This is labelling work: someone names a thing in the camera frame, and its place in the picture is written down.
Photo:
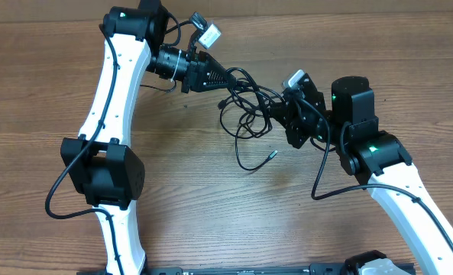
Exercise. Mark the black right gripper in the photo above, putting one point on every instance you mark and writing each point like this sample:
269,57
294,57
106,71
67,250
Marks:
293,123

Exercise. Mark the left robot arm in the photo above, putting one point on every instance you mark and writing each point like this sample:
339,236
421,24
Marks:
100,161

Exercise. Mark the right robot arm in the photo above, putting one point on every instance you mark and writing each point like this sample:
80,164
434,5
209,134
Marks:
377,159

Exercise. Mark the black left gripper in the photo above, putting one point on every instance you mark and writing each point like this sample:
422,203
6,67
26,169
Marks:
199,64

